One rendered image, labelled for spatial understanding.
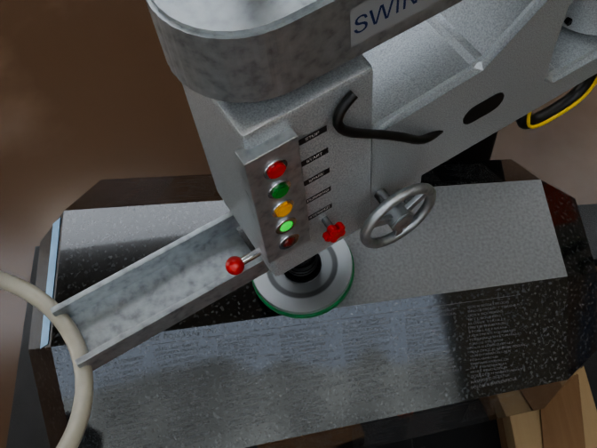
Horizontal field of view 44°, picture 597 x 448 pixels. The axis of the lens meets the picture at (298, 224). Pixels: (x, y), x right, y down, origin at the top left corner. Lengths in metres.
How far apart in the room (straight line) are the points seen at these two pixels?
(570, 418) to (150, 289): 1.28
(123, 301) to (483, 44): 0.75
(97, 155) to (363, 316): 1.61
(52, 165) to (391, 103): 2.02
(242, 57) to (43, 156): 2.22
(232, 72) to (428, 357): 0.96
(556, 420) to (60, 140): 2.03
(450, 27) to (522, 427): 1.28
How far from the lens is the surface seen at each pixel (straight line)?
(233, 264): 1.22
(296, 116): 0.93
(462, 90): 1.17
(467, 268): 1.62
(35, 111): 3.15
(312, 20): 0.83
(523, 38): 1.19
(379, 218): 1.17
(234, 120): 0.92
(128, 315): 1.34
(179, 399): 1.66
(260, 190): 0.98
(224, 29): 0.81
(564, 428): 2.18
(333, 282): 1.52
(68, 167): 2.93
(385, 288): 1.58
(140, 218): 1.73
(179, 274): 1.35
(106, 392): 1.68
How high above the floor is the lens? 2.27
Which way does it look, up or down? 61 degrees down
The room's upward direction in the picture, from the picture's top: 9 degrees counter-clockwise
